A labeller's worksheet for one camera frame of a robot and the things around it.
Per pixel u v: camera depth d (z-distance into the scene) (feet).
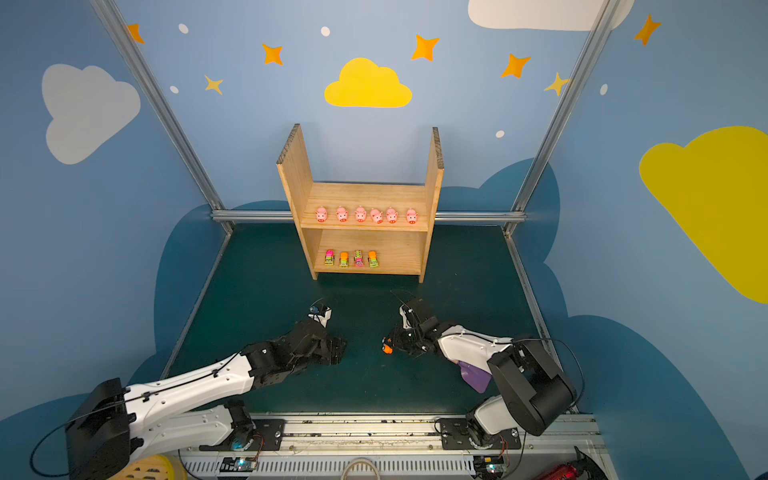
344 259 3.30
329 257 3.32
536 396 1.43
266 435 2.44
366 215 2.76
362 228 2.76
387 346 2.85
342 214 2.76
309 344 2.02
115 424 1.32
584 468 2.27
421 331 2.30
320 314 2.37
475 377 2.73
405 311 2.40
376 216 2.74
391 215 2.76
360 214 2.75
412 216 2.75
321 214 2.75
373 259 3.31
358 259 3.32
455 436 2.44
